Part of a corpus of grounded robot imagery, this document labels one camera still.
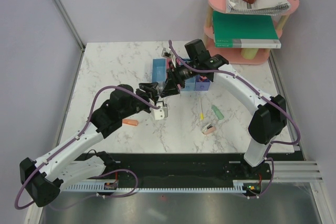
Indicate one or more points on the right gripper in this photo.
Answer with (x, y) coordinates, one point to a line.
(174, 78)

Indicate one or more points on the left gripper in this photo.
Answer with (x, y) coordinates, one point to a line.
(150, 88)

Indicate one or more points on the pink drawer bin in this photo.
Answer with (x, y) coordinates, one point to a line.
(168, 64)

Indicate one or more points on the clear paperclip jar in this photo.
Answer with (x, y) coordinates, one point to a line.
(160, 87)

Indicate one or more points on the pink cap glue bottle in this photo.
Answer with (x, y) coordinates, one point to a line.
(202, 79)

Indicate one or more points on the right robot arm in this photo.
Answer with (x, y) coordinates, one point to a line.
(268, 112)

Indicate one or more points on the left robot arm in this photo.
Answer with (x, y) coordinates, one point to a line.
(45, 177)

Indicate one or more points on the orange highlighter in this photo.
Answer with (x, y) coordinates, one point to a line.
(130, 122)

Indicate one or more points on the yellow cap white pen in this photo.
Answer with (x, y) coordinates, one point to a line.
(201, 109)

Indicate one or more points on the green highlighter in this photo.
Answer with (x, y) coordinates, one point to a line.
(217, 112)

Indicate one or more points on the pink correction tape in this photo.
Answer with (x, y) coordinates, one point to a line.
(208, 129)

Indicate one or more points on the green book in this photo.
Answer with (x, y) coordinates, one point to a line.
(244, 31)

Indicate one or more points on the yellow foam roll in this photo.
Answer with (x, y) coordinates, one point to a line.
(249, 53)

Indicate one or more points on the pink three tier shelf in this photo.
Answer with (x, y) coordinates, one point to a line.
(233, 54)

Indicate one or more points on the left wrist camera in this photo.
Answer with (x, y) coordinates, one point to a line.
(162, 111)

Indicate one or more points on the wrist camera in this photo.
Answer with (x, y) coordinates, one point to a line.
(162, 111)
(168, 54)

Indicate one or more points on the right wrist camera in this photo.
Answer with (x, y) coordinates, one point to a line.
(168, 54)

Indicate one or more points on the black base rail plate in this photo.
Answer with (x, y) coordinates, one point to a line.
(200, 169)

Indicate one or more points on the white cable duct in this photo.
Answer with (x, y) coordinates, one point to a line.
(112, 186)

